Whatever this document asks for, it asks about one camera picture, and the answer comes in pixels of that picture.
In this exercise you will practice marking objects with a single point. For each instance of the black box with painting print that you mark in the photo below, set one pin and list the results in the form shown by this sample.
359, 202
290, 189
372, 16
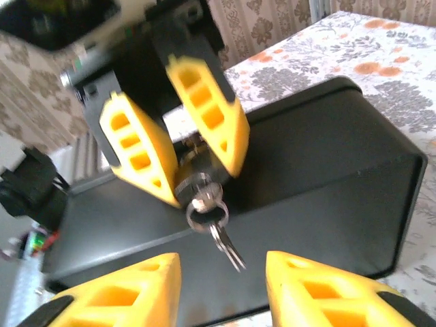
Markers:
306, 153

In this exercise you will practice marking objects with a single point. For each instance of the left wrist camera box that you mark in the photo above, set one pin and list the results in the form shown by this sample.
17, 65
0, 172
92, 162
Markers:
51, 20

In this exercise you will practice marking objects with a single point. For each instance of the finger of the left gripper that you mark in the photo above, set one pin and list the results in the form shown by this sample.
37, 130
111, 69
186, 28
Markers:
235, 136
160, 150

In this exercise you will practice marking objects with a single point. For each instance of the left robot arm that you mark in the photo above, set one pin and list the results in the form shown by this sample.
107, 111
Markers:
30, 190

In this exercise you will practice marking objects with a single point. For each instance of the small padlock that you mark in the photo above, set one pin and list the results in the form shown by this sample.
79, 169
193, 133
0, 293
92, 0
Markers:
187, 172

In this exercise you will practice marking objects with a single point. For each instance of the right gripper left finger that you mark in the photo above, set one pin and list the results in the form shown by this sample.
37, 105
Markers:
160, 282

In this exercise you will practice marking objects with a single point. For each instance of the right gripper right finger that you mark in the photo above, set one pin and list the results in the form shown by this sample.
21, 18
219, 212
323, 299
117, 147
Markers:
282, 289

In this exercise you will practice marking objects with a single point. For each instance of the small controller board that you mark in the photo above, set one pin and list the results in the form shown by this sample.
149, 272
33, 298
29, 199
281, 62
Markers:
37, 243

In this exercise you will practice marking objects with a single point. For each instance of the aluminium frame post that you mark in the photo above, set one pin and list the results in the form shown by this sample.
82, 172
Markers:
318, 10

